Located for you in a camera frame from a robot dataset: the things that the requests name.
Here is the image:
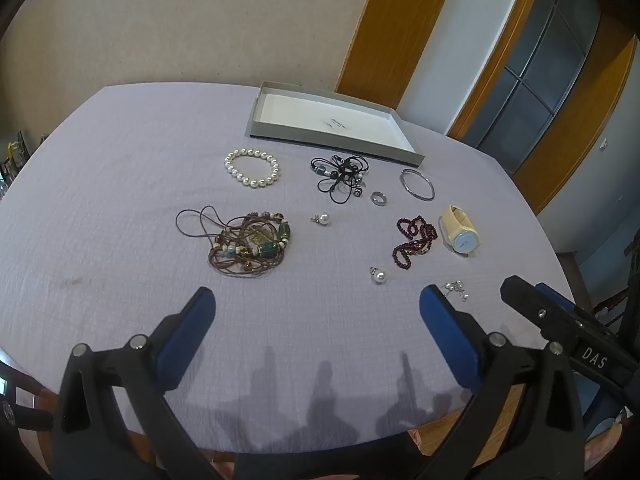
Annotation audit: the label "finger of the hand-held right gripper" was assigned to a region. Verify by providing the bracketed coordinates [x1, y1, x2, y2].
[534, 283, 617, 332]
[501, 275, 582, 357]

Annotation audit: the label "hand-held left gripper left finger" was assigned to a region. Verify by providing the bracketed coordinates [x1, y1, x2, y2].
[52, 287, 217, 480]

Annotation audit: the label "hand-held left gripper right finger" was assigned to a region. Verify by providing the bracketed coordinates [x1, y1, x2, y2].
[415, 284, 586, 480]

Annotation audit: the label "cream wrist watch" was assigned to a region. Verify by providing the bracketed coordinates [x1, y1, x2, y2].
[439, 203, 482, 257]

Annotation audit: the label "dark red bead bracelet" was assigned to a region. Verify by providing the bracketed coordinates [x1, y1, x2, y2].
[391, 215, 438, 271]

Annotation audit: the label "brown cord bead necklace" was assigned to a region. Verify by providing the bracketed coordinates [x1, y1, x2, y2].
[175, 205, 293, 277]

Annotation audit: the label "silver bangle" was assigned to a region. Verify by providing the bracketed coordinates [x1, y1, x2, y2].
[399, 168, 436, 203]

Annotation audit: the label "white pearl bracelet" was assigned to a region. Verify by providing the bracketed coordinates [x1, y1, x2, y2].
[224, 148, 281, 188]

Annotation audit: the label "black cord bead necklace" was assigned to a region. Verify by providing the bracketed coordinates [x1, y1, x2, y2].
[310, 154, 371, 206]

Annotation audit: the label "grey cardboard box lid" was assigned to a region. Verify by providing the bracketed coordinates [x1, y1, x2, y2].
[245, 80, 426, 168]

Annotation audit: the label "wooden chair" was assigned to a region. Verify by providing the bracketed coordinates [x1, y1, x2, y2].
[556, 251, 627, 330]

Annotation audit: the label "silver pearl drop earrings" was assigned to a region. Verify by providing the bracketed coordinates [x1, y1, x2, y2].
[440, 279, 471, 303]

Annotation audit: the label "glass door panel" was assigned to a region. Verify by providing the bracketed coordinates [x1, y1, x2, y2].
[475, 0, 602, 177]

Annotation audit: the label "small cluttered objects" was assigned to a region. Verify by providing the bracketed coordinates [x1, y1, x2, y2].
[0, 130, 48, 196]

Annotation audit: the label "wooden wall panel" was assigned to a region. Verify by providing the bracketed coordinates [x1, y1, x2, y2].
[337, 0, 462, 108]

